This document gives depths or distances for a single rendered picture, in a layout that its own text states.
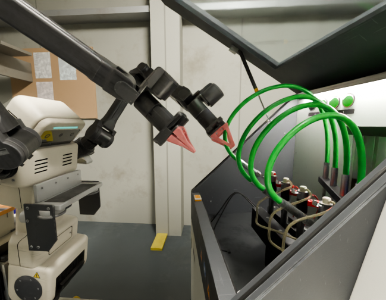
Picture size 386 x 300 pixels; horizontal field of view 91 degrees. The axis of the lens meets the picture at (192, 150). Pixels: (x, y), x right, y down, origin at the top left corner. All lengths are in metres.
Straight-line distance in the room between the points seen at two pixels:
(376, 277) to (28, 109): 0.92
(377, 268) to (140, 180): 2.35
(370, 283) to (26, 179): 0.88
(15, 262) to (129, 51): 2.21
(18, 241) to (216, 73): 2.14
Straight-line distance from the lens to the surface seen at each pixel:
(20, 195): 0.90
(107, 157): 2.67
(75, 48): 0.52
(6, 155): 0.64
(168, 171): 2.17
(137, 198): 2.66
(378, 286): 0.47
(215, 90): 0.66
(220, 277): 0.53
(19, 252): 0.95
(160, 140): 0.49
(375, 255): 0.47
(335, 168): 0.75
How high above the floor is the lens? 1.30
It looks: 8 degrees down
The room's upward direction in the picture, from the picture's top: straight up
